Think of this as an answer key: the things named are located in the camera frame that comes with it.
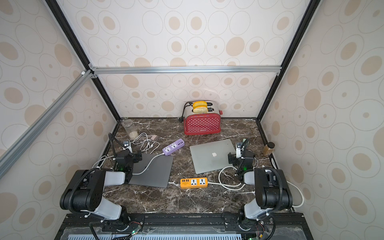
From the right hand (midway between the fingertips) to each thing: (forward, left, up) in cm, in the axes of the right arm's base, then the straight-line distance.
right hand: (238, 151), depth 95 cm
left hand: (-3, +66, +5) cm, 66 cm away
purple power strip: (+3, +42, -1) cm, 42 cm away
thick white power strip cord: (-26, +3, +12) cm, 29 cm away
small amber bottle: (+1, -19, +3) cm, 19 cm away
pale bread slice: (+21, +25, +16) cm, 36 cm away
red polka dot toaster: (+17, +20, +8) cm, 27 cm away
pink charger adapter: (+10, +57, -1) cm, 58 cm away
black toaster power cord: (+29, +40, -1) cm, 49 cm away
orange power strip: (-21, +27, -2) cm, 34 cm away
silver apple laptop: (-2, +17, -4) cm, 17 cm away
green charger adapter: (+12, -6, -4) cm, 14 cm away
